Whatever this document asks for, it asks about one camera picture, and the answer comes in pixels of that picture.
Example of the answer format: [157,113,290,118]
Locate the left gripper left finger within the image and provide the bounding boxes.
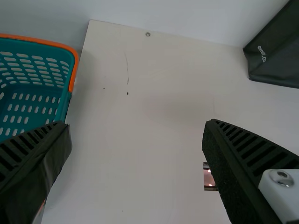
[0,120,73,224]

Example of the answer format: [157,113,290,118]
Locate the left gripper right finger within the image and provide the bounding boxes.
[201,119,299,224]

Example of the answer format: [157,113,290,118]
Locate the small square scanner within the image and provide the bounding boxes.
[201,161,219,191]

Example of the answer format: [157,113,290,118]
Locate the teal shopping basket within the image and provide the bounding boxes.
[0,33,79,212]

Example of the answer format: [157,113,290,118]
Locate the dark grey bag with straps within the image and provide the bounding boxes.
[242,0,299,89]

